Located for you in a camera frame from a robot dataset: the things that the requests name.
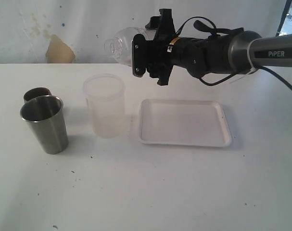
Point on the clear plastic shaker lid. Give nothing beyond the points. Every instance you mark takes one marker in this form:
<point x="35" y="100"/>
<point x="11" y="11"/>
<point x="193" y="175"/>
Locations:
<point x="120" y="46"/>

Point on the white plastic tray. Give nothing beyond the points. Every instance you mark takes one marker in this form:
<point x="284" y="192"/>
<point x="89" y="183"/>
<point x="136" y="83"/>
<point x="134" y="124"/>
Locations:
<point x="183" y="123"/>

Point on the brown wooden cup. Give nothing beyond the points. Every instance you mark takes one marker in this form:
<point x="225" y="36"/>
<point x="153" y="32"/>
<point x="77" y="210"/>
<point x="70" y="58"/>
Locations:
<point x="35" y="92"/>

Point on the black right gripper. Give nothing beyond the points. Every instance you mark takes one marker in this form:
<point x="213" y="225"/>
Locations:
<point x="159" y="65"/>

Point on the clear plastic shaker body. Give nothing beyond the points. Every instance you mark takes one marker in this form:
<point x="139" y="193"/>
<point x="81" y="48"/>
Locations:
<point x="147" y="33"/>

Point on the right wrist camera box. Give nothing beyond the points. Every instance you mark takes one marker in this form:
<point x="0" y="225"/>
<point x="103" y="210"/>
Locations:
<point x="139" y="55"/>

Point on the translucent plastic deli container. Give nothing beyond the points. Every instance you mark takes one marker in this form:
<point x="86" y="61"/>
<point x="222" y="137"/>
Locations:
<point x="105" y="99"/>

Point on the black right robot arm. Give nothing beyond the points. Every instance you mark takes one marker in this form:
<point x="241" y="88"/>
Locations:
<point x="225" y="51"/>

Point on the stainless steel cup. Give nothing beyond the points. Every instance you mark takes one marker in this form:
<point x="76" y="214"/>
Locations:
<point x="44" y="116"/>

